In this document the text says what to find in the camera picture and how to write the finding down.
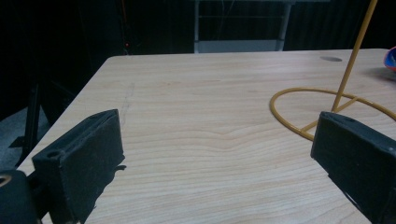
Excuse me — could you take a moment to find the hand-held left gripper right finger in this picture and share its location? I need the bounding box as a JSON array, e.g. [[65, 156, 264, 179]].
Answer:
[[310, 111, 396, 224]]

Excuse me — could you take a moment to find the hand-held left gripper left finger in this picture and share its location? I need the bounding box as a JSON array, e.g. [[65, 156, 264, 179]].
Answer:
[[31, 108, 127, 224]]

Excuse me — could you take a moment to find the black metal stand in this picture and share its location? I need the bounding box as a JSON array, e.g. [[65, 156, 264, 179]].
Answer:
[[8, 81, 43, 167]]

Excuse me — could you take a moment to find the blue and red bowl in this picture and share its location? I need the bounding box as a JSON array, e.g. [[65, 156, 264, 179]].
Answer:
[[383, 46, 396, 73]]

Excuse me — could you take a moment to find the yellow metal wire stand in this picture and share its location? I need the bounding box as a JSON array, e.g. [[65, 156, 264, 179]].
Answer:
[[269, 0, 396, 142]]

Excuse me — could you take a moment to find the grey metal frame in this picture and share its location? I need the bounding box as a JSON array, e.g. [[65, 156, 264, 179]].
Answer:
[[193, 0, 297, 54]]

